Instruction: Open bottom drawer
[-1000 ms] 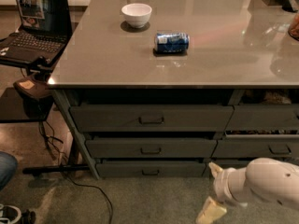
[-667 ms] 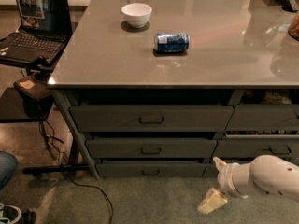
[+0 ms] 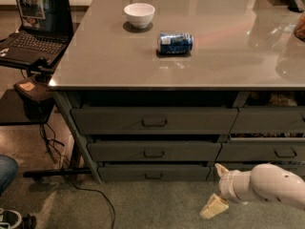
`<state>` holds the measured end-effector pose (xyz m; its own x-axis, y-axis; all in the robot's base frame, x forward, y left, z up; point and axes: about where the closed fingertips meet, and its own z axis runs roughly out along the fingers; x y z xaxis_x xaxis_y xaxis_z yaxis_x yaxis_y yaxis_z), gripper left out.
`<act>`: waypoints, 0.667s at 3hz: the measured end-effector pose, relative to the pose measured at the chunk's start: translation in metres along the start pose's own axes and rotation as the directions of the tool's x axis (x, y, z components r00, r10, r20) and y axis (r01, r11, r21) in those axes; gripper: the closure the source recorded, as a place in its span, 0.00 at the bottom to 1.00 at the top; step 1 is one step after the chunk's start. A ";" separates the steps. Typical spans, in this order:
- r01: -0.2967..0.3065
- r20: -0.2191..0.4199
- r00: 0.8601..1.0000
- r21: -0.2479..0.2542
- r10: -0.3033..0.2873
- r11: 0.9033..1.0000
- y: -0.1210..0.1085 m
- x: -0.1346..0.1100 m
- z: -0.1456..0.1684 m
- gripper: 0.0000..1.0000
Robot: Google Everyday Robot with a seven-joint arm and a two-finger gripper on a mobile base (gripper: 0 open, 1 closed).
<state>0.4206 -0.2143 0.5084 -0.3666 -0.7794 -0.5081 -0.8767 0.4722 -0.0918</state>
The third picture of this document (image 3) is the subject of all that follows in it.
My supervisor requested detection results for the grey cabinet frame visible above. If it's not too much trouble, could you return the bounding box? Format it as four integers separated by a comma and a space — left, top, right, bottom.
52, 92, 101, 183

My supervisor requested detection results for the blue soda can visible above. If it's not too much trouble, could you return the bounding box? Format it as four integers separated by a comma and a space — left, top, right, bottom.
157, 32, 193, 54

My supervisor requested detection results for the brown object counter edge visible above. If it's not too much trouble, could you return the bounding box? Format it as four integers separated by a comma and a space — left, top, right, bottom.
294, 13, 305, 41

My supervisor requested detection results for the black floor cable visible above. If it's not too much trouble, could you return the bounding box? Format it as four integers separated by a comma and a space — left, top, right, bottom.
39, 124, 116, 229

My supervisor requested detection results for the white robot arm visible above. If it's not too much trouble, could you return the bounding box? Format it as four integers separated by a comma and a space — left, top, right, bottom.
200, 163, 305, 219

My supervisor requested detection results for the grey drawer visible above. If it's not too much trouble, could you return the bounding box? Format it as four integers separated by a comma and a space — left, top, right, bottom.
217, 138, 305, 162
207, 163, 305, 181
71, 107, 237, 135
87, 141, 221, 161
98, 164, 210, 181
231, 106, 305, 134

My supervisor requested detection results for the white ceramic bowl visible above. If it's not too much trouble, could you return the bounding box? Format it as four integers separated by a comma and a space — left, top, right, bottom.
124, 3, 155, 29

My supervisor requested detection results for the black open laptop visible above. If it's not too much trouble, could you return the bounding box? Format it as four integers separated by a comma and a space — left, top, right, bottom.
0, 0, 73, 68

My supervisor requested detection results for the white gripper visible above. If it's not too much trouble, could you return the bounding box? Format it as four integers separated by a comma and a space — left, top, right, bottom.
199, 163, 254, 219

